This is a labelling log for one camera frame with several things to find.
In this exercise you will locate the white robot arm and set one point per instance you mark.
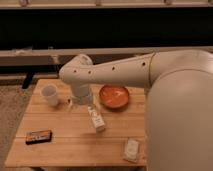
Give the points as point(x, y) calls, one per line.
point(179, 106)

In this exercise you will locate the orange ceramic bowl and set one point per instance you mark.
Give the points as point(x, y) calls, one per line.
point(114, 96)

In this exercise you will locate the black orange snack bar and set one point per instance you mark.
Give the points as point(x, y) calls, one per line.
point(38, 137)

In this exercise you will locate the clear plastic packet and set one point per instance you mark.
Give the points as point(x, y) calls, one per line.
point(131, 150)

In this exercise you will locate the white plastic cup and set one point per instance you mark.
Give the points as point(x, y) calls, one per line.
point(50, 93)

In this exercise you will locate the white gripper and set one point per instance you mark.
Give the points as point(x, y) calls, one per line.
point(81, 94)

